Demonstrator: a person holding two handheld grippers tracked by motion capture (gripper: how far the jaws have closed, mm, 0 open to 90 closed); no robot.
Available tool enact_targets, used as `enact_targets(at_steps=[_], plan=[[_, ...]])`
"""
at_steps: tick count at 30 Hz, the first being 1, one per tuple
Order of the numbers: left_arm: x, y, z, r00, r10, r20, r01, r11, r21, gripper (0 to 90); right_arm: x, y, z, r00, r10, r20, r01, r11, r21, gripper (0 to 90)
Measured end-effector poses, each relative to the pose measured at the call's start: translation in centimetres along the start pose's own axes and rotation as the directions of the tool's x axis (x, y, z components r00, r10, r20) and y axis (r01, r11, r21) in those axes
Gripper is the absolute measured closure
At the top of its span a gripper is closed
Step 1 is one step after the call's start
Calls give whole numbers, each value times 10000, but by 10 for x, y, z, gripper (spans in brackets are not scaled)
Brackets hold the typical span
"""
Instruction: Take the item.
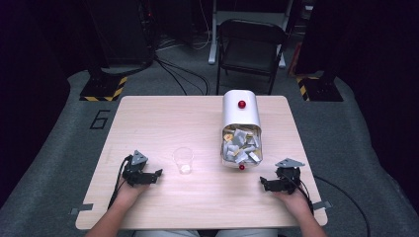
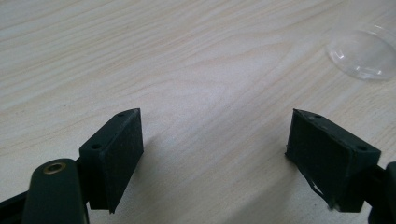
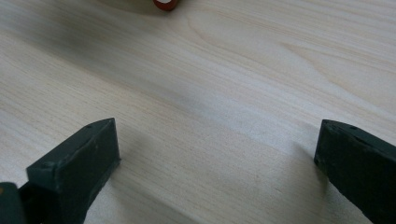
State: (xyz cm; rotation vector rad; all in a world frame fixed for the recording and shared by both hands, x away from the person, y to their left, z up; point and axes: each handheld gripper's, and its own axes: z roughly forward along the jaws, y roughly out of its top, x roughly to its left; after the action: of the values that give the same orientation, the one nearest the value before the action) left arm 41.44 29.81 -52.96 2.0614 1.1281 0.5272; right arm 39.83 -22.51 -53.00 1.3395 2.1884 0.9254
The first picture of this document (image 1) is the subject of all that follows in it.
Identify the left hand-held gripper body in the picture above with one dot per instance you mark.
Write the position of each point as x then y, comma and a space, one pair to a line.
135, 171

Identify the black folding chair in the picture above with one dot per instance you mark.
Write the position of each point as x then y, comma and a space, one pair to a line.
250, 49

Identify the person's right hand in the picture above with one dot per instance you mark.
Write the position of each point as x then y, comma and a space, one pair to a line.
293, 201

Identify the person's left hand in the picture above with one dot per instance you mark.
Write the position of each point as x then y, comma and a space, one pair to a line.
131, 193

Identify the clear plastic cup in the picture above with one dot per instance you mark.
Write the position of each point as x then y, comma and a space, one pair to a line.
183, 160

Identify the black base with hazard stripes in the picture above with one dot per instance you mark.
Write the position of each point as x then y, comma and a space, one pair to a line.
321, 89
102, 87

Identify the grey tape strip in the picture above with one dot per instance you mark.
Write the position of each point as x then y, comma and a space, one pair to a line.
322, 205

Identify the black equipment cabinet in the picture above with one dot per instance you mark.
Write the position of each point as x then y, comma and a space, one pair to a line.
122, 33

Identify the white container with red knobs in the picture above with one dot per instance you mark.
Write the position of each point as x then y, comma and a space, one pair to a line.
241, 112

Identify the pile of small packets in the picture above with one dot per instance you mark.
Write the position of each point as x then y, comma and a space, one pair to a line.
242, 144

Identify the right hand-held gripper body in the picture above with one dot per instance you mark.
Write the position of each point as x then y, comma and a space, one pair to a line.
287, 179

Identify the white desk frame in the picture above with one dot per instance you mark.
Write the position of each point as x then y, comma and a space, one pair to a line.
213, 39

